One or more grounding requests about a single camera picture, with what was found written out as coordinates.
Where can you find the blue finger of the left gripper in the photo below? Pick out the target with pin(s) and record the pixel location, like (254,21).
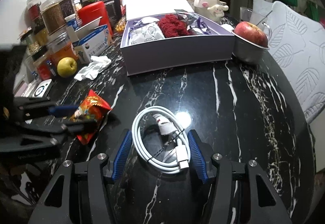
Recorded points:
(80,127)
(62,110)

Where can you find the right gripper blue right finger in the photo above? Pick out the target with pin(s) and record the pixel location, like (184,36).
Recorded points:
(197,158)

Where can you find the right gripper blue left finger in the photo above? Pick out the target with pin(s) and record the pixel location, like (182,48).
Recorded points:
(120,154)

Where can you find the purple satin drawstring pouch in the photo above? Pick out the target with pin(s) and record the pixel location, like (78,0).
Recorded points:
(144,21)

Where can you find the red fuzzy soft object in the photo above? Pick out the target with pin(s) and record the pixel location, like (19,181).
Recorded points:
(175,26)

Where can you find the red snack packet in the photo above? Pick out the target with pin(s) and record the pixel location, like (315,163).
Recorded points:
(93,107)

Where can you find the white round device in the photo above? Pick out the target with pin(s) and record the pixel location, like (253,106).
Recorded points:
(43,89)

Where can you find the crumpled white tissue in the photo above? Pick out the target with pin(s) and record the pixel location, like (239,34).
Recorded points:
(98,65)

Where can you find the orange contents jar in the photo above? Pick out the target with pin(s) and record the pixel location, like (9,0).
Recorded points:
(61,47)

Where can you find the blue white carton box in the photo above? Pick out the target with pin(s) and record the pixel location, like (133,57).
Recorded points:
(90,40)

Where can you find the brown grain jar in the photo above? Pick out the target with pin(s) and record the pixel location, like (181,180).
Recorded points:
(52,16)

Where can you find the red plastic canister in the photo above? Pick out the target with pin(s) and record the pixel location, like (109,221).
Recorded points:
(93,11)

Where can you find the yellow honeycomb snack pack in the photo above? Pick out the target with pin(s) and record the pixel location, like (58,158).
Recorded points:
(121,25)

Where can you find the metal bowl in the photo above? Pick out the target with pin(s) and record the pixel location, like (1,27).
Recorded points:
(247,51)

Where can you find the red apple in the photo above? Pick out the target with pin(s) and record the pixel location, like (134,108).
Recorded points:
(252,33)

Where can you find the lavender gift box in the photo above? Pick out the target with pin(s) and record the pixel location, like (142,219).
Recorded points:
(211,43)

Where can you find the light blue quilted sofa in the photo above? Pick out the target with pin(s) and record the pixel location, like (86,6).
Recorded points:
(297,45)

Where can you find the cream cartoon water bottle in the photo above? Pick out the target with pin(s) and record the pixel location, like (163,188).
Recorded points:
(213,10)

